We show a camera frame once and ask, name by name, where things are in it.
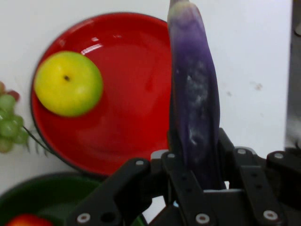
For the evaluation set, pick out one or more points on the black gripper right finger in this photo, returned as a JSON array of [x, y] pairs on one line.
[[270, 183]]

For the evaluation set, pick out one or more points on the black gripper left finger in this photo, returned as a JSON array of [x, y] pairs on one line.
[[131, 188]]

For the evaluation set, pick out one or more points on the purple toy eggplant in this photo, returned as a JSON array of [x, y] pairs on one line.
[[195, 94]]

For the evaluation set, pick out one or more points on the red round plate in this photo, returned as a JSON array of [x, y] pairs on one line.
[[134, 99]]

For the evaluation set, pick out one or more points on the dark green round plate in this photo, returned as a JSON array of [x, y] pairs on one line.
[[40, 190]]

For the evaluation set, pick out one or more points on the red orange toy tomato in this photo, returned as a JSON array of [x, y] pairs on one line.
[[28, 221]]

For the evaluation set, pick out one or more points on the yellow green toy apple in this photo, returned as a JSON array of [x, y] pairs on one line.
[[68, 84]]

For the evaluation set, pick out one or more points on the green toy grape bunch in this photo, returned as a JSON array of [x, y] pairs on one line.
[[8, 127]]

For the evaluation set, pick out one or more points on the grey chair leg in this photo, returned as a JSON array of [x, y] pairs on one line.
[[297, 28]]

